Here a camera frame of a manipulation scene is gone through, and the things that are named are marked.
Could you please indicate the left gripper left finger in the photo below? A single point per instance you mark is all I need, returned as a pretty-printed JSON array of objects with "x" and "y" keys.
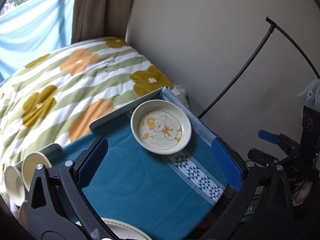
[{"x": 57, "y": 207}]

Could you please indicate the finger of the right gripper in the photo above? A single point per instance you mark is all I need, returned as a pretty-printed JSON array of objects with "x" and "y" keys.
[
  {"x": 261, "y": 157},
  {"x": 270, "y": 136}
]

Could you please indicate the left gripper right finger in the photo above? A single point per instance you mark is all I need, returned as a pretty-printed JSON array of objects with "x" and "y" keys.
[{"x": 255, "y": 210}]

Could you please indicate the pink wavy-edged bowl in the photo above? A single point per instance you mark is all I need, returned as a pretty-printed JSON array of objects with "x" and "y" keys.
[{"x": 22, "y": 214}]

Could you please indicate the plain cream bowl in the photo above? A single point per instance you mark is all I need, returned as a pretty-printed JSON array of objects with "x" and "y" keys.
[{"x": 14, "y": 185}]

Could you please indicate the cream duck bowl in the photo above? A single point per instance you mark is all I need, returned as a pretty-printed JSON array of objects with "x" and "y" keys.
[{"x": 29, "y": 166}]

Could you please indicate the large duck plate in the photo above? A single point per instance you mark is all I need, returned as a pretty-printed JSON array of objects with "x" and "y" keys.
[{"x": 124, "y": 230}]

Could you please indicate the small duck plate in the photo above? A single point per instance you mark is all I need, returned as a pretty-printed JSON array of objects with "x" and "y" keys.
[{"x": 161, "y": 127}]

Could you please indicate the teal patterned table cloth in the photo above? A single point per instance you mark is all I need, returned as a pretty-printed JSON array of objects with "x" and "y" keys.
[{"x": 166, "y": 196}]

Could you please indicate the white folding bed table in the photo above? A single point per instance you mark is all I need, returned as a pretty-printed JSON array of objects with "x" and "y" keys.
[{"x": 114, "y": 126}]

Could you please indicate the floral striped duvet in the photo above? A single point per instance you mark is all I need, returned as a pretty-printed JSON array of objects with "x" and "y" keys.
[{"x": 56, "y": 97}]

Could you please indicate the light blue sheer curtain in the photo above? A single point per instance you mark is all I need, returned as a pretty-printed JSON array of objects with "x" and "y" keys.
[{"x": 31, "y": 29}]

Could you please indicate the brown curtain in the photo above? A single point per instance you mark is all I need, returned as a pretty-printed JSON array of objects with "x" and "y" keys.
[{"x": 100, "y": 18}]

